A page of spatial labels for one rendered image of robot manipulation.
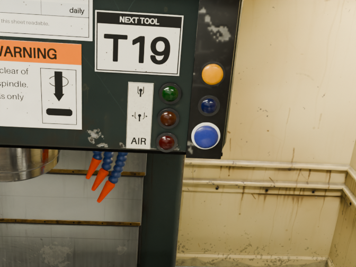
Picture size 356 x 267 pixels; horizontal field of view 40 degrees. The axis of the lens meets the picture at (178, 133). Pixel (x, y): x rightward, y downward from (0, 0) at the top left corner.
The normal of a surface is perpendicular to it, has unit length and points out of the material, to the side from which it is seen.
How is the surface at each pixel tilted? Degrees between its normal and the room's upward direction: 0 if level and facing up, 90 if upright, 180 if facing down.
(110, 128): 90
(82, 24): 90
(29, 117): 90
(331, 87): 90
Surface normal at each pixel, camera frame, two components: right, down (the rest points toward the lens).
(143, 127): 0.06, 0.40
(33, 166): 0.68, 0.33
